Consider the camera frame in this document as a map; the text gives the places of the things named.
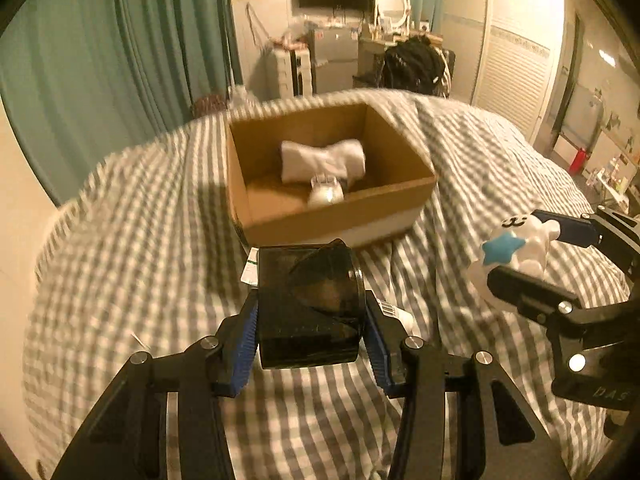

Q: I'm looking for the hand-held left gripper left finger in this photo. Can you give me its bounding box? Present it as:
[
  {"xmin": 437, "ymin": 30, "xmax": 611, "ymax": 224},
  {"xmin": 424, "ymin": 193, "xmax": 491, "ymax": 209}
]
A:
[{"xmin": 50, "ymin": 296, "xmax": 261, "ymax": 480}]

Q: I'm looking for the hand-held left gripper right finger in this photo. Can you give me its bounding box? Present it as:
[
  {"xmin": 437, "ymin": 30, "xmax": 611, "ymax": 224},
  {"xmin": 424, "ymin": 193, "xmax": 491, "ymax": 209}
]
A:
[{"xmin": 363, "ymin": 291, "xmax": 572, "ymax": 480}]

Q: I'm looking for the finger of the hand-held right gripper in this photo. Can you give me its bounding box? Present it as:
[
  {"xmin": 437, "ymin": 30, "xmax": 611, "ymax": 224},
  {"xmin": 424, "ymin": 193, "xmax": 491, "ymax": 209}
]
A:
[
  {"xmin": 487, "ymin": 265, "xmax": 587, "ymax": 322},
  {"xmin": 536, "ymin": 210, "xmax": 602, "ymax": 249}
]

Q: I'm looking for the white toy with blue star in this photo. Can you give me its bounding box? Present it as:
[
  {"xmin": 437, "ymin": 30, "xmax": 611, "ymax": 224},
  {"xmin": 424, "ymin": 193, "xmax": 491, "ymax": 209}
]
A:
[{"xmin": 467, "ymin": 211, "xmax": 562, "ymax": 313}]

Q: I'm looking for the dark translucent plastic container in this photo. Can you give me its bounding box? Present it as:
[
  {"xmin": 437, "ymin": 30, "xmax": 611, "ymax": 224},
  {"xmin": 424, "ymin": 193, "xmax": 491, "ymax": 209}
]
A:
[{"xmin": 255, "ymin": 239, "xmax": 366, "ymax": 370}]

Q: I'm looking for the cardboard box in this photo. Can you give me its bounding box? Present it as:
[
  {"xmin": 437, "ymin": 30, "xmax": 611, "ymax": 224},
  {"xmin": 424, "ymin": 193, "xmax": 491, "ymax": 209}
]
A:
[{"xmin": 225, "ymin": 102, "xmax": 438, "ymax": 250}]

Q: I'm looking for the white tube with barcode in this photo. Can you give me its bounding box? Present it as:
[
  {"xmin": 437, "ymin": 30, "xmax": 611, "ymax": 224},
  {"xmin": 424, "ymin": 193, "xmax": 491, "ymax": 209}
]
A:
[{"xmin": 377, "ymin": 300, "xmax": 416, "ymax": 333}]

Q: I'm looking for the cluttered side shelf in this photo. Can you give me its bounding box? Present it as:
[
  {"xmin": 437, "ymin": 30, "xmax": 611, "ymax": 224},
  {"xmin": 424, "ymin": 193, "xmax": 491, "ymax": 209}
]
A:
[{"xmin": 587, "ymin": 120, "xmax": 640, "ymax": 211}]

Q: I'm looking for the grey checkered blanket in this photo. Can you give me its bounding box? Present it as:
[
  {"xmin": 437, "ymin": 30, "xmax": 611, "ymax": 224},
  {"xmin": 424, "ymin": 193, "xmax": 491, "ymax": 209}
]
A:
[{"xmin": 22, "ymin": 87, "xmax": 633, "ymax": 480}]

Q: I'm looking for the white louvered wardrobe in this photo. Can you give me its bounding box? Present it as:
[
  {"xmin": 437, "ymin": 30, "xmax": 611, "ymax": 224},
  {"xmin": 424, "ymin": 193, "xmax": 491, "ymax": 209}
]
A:
[{"xmin": 442, "ymin": 0, "xmax": 567, "ymax": 147}]

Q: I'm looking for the white folded cloth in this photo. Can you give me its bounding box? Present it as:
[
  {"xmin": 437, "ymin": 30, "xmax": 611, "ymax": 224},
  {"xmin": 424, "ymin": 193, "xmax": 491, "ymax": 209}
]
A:
[{"xmin": 279, "ymin": 139, "xmax": 368, "ymax": 186}]

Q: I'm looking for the black clothes pile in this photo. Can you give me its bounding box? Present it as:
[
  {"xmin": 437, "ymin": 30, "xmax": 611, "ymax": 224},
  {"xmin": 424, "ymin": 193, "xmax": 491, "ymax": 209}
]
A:
[{"xmin": 381, "ymin": 35, "xmax": 451, "ymax": 97}]

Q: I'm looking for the brown cloth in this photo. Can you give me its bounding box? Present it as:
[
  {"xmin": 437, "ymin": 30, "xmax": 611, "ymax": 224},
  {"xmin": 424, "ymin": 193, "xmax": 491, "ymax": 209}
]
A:
[{"xmin": 192, "ymin": 92, "xmax": 231, "ymax": 117}]

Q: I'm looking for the white drawer unit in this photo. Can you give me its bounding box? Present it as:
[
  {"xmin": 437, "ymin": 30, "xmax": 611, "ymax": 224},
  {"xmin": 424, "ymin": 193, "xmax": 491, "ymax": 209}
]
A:
[{"xmin": 270, "ymin": 47, "xmax": 313, "ymax": 101}]

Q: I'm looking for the silver mini fridge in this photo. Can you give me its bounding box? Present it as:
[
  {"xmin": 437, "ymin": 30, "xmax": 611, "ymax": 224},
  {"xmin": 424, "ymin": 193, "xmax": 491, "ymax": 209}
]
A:
[{"xmin": 309, "ymin": 27, "xmax": 361, "ymax": 97}]

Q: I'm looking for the white oval vanity mirror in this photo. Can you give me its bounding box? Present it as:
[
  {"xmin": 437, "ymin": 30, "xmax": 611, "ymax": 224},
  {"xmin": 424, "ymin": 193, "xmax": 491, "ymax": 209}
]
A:
[{"xmin": 376, "ymin": 0, "xmax": 412, "ymax": 31}]

